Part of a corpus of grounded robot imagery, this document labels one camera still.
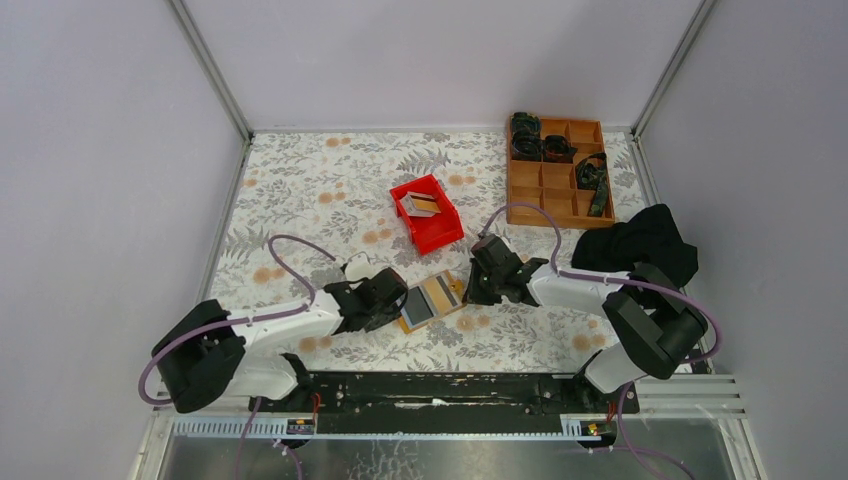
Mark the dark credit card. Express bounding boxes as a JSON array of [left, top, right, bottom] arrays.
[[401, 287, 435, 331]]

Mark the yellow leather card holder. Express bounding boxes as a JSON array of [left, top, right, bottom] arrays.
[[398, 270, 466, 334]]

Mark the gold VIP credit card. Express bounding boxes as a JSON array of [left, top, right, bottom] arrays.
[[422, 272, 462, 316]]

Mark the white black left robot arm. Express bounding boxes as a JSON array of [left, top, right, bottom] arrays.
[[143, 268, 409, 414]]

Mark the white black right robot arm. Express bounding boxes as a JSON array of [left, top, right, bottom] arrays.
[[464, 235, 708, 412]]

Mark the red plastic bin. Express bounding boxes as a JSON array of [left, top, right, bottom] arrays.
[[389, 174, 465, 255]]

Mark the floral table mat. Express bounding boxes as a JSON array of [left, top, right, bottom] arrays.
[[211, 131, 616, 372]]

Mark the brown compartment organizer tray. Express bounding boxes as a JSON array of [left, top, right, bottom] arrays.
[[506, 115, 616, 229]]

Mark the rolled dark belt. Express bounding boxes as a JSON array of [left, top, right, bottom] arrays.
[[543, 135, 578, 164], [510, 133, 544, 162], [510, 112, 541, 136]]

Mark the black cloth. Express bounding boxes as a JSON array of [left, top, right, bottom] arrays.
[[571, 204, 699, 288]]

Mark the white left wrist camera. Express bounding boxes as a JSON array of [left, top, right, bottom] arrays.
[[342, 252, 377, 282]]

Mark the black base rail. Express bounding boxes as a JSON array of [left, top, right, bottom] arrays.
[[248, 371, 640, 435]]

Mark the loose dark strap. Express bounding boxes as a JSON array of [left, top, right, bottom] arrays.
[[573, 152, 612, 219]]

